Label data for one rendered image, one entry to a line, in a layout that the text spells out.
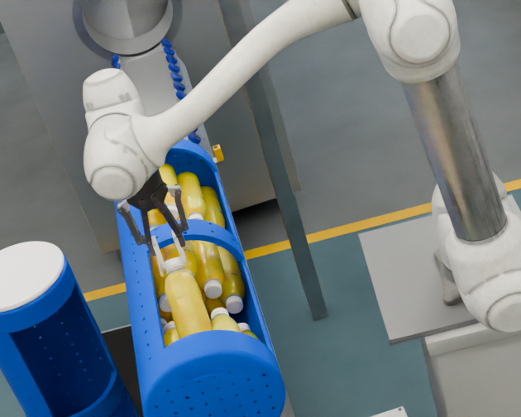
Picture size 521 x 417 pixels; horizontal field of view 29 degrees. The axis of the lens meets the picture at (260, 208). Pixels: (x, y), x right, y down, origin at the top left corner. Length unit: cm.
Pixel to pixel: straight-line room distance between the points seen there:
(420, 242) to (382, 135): 237
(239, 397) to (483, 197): 62
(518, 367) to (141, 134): 102
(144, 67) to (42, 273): 131
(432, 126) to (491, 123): 293
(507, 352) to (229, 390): 62
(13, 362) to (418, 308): 111
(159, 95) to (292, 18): 179
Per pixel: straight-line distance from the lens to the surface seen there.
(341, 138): 480
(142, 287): 221
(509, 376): 232
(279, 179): 343
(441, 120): 175
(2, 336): 271
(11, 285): 270
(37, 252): 278
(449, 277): 224
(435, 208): 213
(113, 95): 185
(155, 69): 375
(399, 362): 358
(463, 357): 224
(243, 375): 200
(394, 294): 228
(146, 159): 174
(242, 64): 178
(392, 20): 160
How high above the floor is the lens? 250
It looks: 34 degrees down
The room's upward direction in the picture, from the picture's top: 17 degrees counter-clockwise
